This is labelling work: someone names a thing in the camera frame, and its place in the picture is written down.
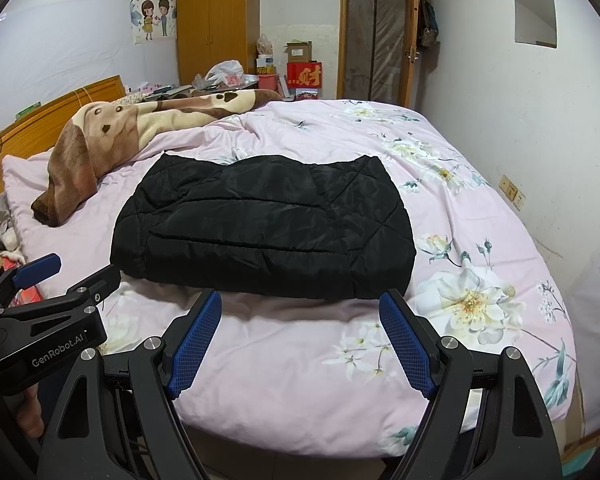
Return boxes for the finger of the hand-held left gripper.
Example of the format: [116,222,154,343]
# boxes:
[0,253,62,311]
[65,262,122,311]

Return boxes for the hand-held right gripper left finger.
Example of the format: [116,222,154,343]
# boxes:
[36,287,223,480]

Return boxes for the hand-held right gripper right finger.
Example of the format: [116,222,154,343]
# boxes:
[378,287,563,480]

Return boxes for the black puffer jacket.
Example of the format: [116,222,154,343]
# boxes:
[110,154,415,302]

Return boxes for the pile of clothes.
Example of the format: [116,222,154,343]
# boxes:
[0,192,41,306]

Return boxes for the person's left hand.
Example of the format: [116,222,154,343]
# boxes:
[20,385,45,438]

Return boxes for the pink floral quilt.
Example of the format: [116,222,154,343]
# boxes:
[0,99,578,458]

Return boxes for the wooden headboard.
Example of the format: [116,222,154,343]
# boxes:
[0,75,127,221]

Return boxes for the brown dog print blanket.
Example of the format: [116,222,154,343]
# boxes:
[31,88,283,227]

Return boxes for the white plastic bag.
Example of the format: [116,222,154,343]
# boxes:
[194,60,246,90]

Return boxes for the red gift box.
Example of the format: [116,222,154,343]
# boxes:
[286,61,323,101]

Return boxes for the wooden wardrobe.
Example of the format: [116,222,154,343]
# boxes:
[175,0,262,87]

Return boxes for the open cardboard box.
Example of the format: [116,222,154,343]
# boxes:
[285,41,313,63]

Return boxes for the wooden doorway with screen curtain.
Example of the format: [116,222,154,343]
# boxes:
[340,0,423,108]

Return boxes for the hanging bags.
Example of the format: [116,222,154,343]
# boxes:
[417,0,440,50]

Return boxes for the wall socket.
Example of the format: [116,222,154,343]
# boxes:
[499,174,526,211]

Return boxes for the white wall cloth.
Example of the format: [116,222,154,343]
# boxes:
[0,0,133,126]

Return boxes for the cartoon couple wall sticker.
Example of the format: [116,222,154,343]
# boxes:
[139,0,175,42]

